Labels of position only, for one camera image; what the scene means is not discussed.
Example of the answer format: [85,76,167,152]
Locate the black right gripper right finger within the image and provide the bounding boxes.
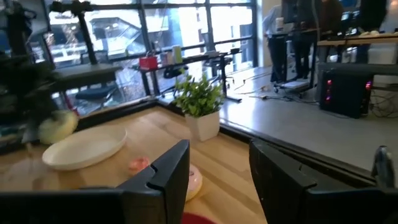
[248,139,398,224]

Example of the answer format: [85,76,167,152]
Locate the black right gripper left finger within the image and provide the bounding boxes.
[0,139,190,224]

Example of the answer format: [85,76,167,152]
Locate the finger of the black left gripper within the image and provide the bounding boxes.
[21,123,41,145]

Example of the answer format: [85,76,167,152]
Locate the red iced sprinkled donut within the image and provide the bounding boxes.
[127,156,151,175]

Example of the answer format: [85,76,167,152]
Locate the white iced donut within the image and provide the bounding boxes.
[185,164,204,202]

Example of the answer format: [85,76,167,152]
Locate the red round dish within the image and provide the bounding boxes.
[181,212,217,224]

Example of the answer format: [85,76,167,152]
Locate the white round plate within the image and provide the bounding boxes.
[42,124,127,171]

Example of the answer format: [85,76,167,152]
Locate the blue office chair seat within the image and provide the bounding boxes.
[75,85,118,101]

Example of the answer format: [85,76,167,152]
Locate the white square plant pot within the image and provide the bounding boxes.
[184,111,221,142]

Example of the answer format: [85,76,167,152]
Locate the green potted plant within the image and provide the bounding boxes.
[173,73,225,118]

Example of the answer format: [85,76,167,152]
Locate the black computer tower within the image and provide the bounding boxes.
[318,69,374,119]

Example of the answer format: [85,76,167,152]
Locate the red box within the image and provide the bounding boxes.
[139,55,159,72]

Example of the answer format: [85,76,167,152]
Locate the black office chair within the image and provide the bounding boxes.
[162,65,190,80]

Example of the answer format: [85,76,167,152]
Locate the pale small box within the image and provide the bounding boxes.
[159,51,174,66]

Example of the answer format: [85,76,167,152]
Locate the long black desk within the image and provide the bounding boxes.
[136,49,244,103]

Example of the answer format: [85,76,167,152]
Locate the green and white cup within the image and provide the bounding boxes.
[172,45,183,65]

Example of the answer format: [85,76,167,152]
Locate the grey-backed office chair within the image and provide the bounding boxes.
[201,55,238,91]

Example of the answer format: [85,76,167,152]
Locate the dark laptop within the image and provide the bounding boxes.
[202,49,229,58]

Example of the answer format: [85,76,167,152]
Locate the person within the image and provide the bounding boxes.
[262,4,294,84]
[292,0,343,79]

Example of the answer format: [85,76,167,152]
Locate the wooden desk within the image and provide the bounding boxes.
[317,32,398,48]

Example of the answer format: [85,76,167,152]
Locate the floor cables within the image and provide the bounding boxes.
[369,89,398,119]

